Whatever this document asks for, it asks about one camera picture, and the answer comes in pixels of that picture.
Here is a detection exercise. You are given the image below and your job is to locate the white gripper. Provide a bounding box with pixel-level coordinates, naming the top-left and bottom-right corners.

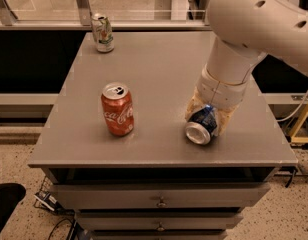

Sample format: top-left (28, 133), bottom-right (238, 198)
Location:
top-left (185, 67), bottom-right (247, 136)

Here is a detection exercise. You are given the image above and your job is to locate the blue pepsi can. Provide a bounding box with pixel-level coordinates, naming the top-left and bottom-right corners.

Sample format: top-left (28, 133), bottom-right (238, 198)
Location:
top-left (185, 105), bottom-right (217, 145)

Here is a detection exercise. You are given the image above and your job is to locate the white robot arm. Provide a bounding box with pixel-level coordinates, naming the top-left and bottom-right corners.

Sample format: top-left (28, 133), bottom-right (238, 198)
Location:
top-left (185, 0), bottom-right (308, 145)

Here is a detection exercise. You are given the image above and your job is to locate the red coca-cola can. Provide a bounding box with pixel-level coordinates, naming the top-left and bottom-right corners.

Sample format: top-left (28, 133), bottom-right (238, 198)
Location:
top-left (101, 82), bottom-right (134, 136)

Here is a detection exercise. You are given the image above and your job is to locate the white green soda can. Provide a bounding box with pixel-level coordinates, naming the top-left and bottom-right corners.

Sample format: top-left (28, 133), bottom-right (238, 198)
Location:
top-left (91, 13), bottom-right (114, 53)

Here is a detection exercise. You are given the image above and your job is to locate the grey drawer cabinet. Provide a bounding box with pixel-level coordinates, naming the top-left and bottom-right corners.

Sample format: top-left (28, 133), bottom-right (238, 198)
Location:
top-left (29, 32), bottom-right (297, 240)

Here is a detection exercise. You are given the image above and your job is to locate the top grey drawer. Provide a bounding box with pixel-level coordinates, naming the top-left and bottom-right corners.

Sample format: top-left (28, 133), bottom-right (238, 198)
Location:
top-left (50, 183), bottom-right (270, 210)

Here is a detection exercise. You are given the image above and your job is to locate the grey drawer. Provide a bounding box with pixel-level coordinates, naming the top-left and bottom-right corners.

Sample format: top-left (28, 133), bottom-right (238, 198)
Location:
top-left (50, 183), bottom-right (270, 210)
top-left (76, 212), bottom-right (242, 231)

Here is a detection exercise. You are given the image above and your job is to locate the middle grey drawer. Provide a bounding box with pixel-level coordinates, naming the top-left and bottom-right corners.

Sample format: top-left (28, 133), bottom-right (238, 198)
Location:
top-left (76, 212), bottom-right (242, 231)

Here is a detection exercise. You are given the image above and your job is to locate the yellow metal frame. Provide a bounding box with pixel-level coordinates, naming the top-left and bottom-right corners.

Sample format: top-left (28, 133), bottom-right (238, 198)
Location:
top-left (288, 103), bottom-right (308, 144)

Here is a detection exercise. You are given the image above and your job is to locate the white cable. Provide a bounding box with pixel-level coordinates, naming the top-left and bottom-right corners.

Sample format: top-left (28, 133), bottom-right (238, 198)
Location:
top-left (276, 80), bottom-right (308, 123)

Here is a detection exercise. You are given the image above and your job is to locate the metal railing frame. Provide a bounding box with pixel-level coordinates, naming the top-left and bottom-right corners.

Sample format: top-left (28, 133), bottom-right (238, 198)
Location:
top-left (0, 0), bottom-right (209, 31)

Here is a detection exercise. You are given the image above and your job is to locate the black floor cable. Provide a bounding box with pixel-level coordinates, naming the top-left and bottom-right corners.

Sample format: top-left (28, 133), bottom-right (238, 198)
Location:
top-left (47, 217), bottom-right (83, 240)

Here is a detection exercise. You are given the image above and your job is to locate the wire basket with items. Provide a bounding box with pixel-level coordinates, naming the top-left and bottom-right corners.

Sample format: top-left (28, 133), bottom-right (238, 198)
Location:
top-left (34, 177), bottom-right (59, 212)

